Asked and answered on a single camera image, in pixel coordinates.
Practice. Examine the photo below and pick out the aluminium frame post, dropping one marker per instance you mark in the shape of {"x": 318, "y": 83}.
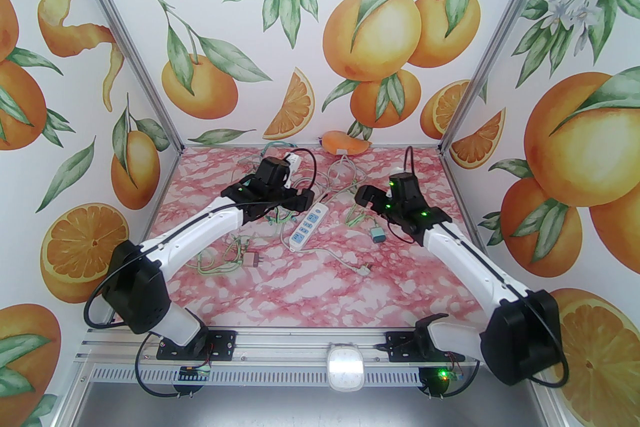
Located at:
{"x": 499, "y": 39}
{"x": 127, "y": 39}

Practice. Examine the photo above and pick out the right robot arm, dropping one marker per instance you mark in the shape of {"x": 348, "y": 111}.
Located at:
{"x": 465, "y": 255}

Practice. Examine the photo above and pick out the white lamp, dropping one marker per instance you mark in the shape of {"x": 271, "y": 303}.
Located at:
{"x": 345, "y": 365}

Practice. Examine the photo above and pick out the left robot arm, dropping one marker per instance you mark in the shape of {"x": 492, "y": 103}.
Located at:
{"x": 200, "y": 230}

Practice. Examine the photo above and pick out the blue charger adapter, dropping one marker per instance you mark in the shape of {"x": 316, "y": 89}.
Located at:
{"x": 378, "y": 235}

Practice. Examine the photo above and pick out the aluminium rail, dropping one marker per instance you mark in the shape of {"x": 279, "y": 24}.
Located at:
{"x": 280, "y": 345}

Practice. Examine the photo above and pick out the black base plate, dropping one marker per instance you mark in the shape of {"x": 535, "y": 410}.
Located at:
{"x": 222, "y": 345}
{"x": 400, "y": 347}

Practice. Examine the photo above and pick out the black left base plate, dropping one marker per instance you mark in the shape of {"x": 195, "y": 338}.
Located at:
{"x": 222, "y": 345}

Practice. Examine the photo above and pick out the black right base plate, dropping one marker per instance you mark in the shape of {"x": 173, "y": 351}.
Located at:
{"x": 400, "y": 347}

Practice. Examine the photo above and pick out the pink charger adapter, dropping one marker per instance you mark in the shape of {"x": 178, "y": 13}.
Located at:
{"x": 250, "y": 260}

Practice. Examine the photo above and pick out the small circuit board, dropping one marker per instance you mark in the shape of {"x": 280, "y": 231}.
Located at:
{"x": 452, "y": 375}
{"x": 195, "y": 372}

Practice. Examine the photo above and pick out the white power strip blue sockets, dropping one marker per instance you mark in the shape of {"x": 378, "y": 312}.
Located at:
{"x": 307, "y": 227}

